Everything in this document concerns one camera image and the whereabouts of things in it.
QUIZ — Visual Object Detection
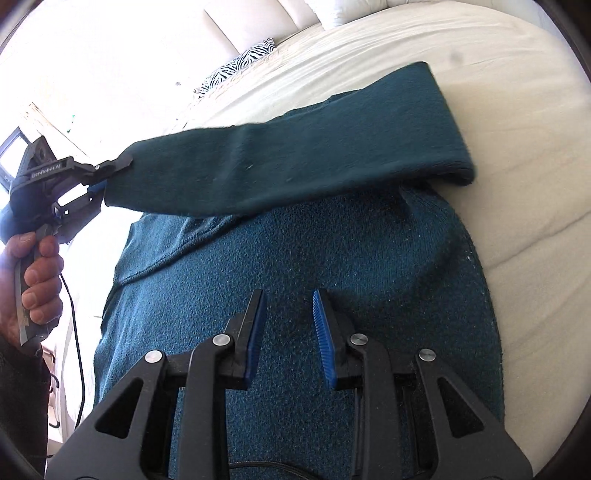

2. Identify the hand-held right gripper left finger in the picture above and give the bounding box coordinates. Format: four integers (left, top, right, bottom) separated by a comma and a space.
46, 289, 267, 480

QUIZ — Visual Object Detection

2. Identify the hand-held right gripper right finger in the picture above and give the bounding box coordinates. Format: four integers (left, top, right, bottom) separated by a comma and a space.
312, 289, 534, 480

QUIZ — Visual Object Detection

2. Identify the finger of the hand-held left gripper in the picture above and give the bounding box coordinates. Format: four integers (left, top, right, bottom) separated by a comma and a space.
55, 180, 108, 234
69, 154, 134, 184

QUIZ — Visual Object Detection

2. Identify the dark teal knit sweater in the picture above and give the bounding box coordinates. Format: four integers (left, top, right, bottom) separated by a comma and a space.
90, 61, 506, 480

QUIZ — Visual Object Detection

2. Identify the person's left hand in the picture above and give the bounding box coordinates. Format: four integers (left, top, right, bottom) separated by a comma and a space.
0, 232, 65, 343

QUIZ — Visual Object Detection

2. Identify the zebra print pillow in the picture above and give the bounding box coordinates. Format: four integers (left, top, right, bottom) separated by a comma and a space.
199, 39, 278, 94

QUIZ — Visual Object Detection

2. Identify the white padded headboard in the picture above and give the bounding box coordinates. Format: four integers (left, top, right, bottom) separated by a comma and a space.
203, 0, 335, 48

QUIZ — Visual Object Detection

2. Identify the bed with beige sheet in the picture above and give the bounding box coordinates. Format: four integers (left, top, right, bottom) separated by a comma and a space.
44, 0, 591, 480

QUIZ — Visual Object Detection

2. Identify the white folded duvet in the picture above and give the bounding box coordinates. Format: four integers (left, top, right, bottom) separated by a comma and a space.
318, 0, 400, 27

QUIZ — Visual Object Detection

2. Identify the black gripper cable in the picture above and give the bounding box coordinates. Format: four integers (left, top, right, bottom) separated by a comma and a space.
57, 272, 88, 432

